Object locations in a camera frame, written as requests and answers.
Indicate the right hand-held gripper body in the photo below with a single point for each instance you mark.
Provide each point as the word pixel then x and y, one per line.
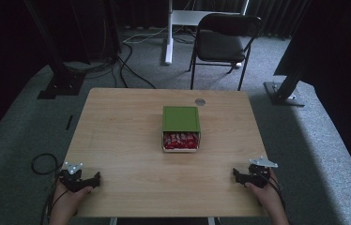
pixel 259 176

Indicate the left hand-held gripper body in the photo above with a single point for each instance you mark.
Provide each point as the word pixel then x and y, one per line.
pixel 72 179

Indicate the white drawer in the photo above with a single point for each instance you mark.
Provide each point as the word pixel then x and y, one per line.
pixel 180 150

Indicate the pile of red packets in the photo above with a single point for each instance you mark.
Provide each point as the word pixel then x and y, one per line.
pixel 181 140

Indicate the green drawer box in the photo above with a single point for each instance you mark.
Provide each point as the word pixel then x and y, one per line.
pixel 181 118

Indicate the person's left hand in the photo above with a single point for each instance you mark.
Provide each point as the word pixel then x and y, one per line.
pixel 68 200

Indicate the person's right hand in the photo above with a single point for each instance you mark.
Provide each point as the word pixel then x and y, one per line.
pixel 266 197

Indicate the white table leg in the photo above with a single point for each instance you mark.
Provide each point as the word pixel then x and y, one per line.
pixel 211 221
pixel 113 221

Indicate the small black strip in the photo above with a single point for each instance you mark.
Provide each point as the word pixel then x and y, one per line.
pixel 69 122

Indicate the grey round table grommet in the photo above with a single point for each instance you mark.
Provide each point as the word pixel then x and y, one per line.
pixel 200 102

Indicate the black metal stand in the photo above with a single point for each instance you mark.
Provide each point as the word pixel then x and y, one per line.
pixel 61 84
pixel 284 93

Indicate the black folding chair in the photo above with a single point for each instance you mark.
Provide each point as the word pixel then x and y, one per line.
pixel 220 47

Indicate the dark pleated curtain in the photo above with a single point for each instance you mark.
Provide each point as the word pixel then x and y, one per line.
pixel 277 18

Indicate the white desk frame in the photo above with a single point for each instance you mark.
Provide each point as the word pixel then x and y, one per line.
pixel 168 47

